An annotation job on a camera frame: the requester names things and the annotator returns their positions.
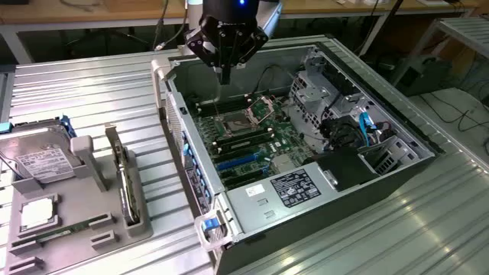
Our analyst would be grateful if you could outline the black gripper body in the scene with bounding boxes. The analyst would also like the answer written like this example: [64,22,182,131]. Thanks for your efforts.
[200,0,262,34]

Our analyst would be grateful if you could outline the green graphics card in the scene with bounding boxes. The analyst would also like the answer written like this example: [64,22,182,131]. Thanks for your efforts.
[102,122,141,225]

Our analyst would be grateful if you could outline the black RAM slot row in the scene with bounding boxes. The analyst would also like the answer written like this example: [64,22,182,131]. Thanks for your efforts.
[214,128,270,153]
[196,96,253,115]

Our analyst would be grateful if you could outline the blue expansion slot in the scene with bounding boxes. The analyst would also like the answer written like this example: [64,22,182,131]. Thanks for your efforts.
[216,154,258,171]

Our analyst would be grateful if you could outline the black expansion slot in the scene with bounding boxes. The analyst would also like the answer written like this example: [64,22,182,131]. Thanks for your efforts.
[225,176,270,189]
[220,168,264,180]

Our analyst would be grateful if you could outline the wooden desk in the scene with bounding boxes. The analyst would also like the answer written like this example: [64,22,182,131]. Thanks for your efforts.
[281,0,481,32]
[0,0,192,65]

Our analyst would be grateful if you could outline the metal socket cover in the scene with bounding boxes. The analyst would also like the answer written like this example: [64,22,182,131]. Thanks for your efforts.
[246,95,277,121]

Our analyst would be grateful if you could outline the metal disk bay cage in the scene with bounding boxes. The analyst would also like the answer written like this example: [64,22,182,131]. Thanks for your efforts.
[287,47,370,144]

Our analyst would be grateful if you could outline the CPU socket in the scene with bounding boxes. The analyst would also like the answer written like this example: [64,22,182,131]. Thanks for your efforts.
[220,113,253,133]

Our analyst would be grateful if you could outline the green motherboard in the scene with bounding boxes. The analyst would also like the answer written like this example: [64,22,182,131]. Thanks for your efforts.
[193,94,318,191]

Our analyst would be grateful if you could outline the blue card retention latches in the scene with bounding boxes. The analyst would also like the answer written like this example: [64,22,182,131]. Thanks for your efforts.
[181,142,212,207]

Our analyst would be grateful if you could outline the silver chipset heat sink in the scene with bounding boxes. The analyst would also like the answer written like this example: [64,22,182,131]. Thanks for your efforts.
[272,156,298,175]

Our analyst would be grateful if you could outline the black box under desk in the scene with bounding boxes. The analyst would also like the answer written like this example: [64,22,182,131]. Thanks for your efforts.
[397,54,454,97]

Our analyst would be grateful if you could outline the black plastic fan shroud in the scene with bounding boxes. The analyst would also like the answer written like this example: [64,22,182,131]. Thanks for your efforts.
[303,148,379,193]

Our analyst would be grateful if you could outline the white sticker on power supply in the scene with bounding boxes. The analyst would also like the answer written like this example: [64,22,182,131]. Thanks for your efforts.
[244,184,266,197]

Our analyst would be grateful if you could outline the black power supply label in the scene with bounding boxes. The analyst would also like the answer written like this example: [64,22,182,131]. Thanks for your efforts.
[269,168,319,209]

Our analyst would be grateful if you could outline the slatted metal table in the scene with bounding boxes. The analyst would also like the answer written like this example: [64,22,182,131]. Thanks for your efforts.
[427,17,489,61]

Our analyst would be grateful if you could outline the silver hard disk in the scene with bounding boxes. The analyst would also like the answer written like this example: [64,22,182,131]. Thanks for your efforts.
[0,123,77,184]

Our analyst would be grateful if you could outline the grey power supply unit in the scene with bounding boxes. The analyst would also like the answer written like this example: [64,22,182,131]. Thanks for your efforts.
[225,163,337,233]

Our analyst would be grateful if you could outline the open grey PC case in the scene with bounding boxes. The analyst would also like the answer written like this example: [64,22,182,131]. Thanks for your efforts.
[150,34,446,275]

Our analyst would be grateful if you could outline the grey parts rack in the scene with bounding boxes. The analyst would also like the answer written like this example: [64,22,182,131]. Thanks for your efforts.
[0,135,154,275]

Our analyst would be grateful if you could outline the silver CPU chip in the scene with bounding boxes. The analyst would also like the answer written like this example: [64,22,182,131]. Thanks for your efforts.
[20,198,54,230]

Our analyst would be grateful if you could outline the green RAM stick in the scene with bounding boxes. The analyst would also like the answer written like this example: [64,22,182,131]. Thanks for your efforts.
[14,222,97,244]

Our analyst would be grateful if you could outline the grey hanging cable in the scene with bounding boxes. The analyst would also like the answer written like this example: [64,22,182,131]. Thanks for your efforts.
[152,0,169,53]

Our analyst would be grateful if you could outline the black looped wire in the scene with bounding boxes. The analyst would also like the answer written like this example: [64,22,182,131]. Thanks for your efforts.
[257,65,295,94]

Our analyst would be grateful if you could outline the black wire bundle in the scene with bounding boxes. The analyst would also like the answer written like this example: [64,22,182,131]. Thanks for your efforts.
[319,116,362,151]

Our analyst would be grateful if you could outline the blue flat wire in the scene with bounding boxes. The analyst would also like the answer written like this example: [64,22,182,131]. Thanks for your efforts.
[358,112,374,147]

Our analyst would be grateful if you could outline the dark metal profile rail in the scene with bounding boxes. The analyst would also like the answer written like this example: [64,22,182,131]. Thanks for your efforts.
[0,64,17,121]

